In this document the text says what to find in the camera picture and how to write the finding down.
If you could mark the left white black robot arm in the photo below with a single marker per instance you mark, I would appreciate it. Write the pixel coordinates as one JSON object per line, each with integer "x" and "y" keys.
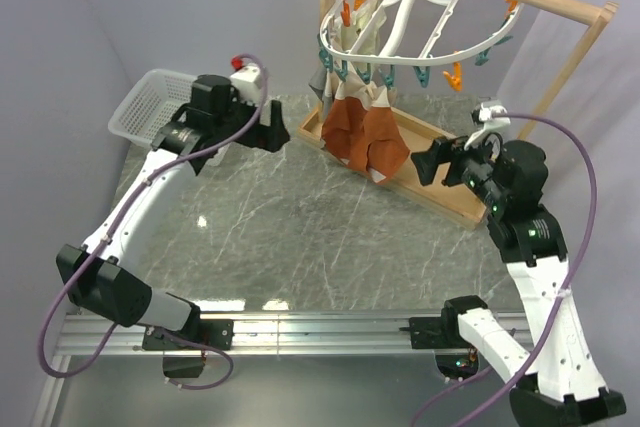
{"x": 204, "y": 114}

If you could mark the white plastic perforated basket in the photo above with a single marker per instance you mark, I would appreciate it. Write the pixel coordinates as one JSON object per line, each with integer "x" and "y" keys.
{"x": 148, "y": 110}

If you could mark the grey underwear with white waistband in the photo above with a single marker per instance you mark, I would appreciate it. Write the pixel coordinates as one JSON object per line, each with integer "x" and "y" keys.
{"x": 321, "y": 84}

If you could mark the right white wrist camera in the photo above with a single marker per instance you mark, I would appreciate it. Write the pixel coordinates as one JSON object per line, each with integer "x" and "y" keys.
{"x": 491, "y": 116}

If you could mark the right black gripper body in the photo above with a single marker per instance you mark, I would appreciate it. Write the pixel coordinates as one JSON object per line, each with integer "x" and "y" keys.
{"x": 478, "y": 167}

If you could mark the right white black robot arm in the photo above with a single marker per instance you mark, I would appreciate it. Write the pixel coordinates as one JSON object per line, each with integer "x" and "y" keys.
{"x": 561, "y": 385}

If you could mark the orange underwear with beige waistband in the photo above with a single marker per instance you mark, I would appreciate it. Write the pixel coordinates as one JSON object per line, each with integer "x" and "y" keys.
{"x": 360, "y": 130}

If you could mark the wooden clothes rack with tray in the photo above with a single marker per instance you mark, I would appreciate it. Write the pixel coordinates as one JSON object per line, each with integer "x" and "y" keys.
{"x": 452, "y": 202}

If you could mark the pale yellow hanging underwear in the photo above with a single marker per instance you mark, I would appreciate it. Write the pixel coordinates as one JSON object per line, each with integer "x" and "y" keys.
{"x": 359, "y": 20}

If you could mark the aluminium mounting rail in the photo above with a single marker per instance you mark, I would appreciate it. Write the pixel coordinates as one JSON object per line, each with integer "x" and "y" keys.
{"x": 283, "y": 333}

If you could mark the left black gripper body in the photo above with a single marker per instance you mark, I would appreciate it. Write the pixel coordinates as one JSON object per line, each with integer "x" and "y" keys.
{"x": 260, "y": 135}

